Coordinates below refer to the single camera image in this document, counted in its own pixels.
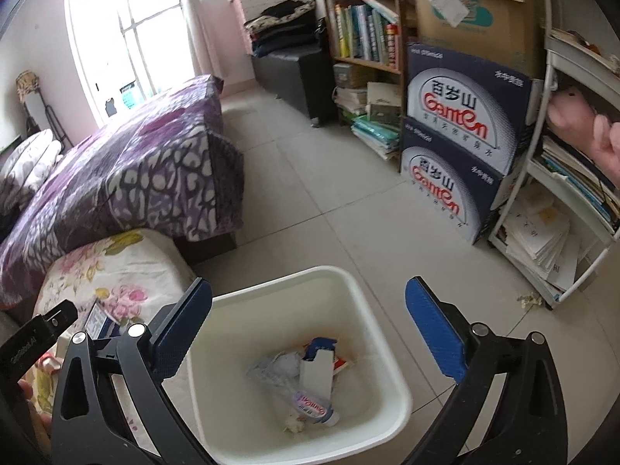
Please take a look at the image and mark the person's left hand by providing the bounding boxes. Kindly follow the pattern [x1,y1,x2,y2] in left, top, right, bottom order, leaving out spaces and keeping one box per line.
[17,379,53,449]

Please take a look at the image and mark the window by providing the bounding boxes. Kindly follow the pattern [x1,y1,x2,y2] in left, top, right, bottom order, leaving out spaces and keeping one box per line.
[65,0,195,127]

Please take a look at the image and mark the wooden bookshelf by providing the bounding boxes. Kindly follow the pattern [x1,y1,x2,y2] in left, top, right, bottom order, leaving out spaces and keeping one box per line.
[317,0,408,129]

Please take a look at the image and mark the large cardboard box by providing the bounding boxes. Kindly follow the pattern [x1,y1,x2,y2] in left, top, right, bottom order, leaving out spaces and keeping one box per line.
[404,0,546,81]

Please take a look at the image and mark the white wire rack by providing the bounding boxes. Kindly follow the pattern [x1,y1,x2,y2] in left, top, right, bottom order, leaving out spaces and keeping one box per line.
[489,0,620,311]

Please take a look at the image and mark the stack of loose papers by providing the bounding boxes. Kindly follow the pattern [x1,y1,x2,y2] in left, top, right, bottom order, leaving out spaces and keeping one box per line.
[499,184,594,296]

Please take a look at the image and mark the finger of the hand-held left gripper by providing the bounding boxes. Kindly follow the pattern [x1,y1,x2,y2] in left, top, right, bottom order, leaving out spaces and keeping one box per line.
[34,300,78,337]

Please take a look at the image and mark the teal box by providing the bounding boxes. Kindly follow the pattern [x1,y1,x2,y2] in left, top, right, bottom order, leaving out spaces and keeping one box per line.
[119,82,141,110]

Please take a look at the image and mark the black metal stand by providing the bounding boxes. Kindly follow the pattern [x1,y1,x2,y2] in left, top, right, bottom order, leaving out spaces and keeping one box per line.
[14,70,73,148]

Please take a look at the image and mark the row of upright books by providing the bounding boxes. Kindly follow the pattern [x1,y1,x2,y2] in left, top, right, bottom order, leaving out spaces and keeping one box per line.
[334,0,403,71]

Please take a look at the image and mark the pile of dark clothes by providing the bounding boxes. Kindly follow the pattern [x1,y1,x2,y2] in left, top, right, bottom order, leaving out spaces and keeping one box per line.
[243,0,320,56]

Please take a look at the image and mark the bed with purple quilt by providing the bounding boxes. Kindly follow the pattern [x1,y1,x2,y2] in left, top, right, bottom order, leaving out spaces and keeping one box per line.
[0,74,245,311]

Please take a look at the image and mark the dark storage bench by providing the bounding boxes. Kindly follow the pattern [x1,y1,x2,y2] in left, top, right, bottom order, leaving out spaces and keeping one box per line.
[252,43,335,122]

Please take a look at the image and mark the white plastic bin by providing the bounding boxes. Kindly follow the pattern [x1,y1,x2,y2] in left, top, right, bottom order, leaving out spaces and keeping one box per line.
[186,265,413,465]

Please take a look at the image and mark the small blue white box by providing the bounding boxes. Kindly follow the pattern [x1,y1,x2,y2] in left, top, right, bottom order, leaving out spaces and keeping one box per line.
[82,300,122,340]

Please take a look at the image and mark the stack of flat books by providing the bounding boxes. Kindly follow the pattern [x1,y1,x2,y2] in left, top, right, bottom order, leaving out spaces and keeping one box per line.
[334,65,403,160]

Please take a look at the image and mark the long white blue box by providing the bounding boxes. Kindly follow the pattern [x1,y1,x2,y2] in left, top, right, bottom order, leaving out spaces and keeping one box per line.
[298,336,340,400]

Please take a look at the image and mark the pink soft object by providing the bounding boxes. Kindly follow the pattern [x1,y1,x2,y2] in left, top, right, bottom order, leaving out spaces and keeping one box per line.
[547,86,620,177]

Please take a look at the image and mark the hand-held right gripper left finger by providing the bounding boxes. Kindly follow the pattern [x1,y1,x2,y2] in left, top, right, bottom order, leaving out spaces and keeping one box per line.
[51,277,214,465]

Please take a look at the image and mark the clear plastic bottle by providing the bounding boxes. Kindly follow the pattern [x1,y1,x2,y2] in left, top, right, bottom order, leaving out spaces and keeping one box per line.
[246,353,340,428]

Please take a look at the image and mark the white curtain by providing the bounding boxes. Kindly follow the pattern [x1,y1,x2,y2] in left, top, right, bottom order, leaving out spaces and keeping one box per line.
[179,0,224,78]

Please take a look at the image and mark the blue water carton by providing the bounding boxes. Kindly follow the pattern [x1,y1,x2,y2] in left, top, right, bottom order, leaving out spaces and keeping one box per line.
[406,41,544,177]
[400,116,526,245]

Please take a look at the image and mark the floral tablecloth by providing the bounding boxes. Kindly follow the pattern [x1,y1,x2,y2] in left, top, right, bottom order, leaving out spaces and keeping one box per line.
[22,227,197,417]

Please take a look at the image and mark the stack of thin booklets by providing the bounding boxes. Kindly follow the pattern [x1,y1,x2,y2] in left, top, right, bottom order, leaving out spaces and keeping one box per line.
[537,133,620,228]

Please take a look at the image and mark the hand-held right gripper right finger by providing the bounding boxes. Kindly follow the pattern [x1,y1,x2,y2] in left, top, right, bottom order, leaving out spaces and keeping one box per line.
[402,276,568,465]

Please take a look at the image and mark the stacked pillows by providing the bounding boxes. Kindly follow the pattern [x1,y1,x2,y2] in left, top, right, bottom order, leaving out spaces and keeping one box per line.
[0,128,66,214]

